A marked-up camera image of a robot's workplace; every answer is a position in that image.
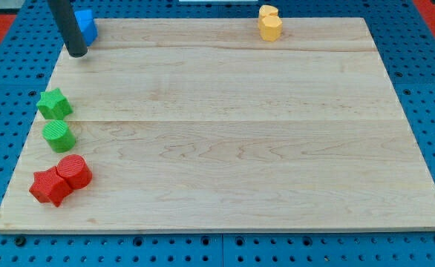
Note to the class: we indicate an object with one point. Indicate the yellow hexagon block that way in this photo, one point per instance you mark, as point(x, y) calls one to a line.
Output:
point(271, 28)

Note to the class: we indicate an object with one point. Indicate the red star block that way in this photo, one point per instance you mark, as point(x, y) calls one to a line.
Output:
point(49, 186)

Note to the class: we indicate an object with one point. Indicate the blue cube block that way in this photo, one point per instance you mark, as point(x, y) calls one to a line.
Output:
point(83, 16)

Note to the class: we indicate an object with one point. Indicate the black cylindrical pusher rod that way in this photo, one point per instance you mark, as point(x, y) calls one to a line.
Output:
point(67, 24)

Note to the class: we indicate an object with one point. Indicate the light wooden board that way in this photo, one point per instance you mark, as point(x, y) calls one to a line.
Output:
point(200, 126)

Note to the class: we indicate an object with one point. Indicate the green cylinder block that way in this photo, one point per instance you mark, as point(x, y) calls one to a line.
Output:
point(59, 136)

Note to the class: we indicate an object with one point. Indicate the yellow heart block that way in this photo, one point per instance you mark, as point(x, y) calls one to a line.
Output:
point(267, 10)

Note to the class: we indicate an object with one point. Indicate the green star block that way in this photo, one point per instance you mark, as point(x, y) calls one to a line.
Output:
point(54, 105)

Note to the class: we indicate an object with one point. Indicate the blue triangular block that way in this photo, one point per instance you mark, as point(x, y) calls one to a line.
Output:
point(89, 31)

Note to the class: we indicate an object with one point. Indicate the red cylinder block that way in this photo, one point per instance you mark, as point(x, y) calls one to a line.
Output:
point(75, 171)

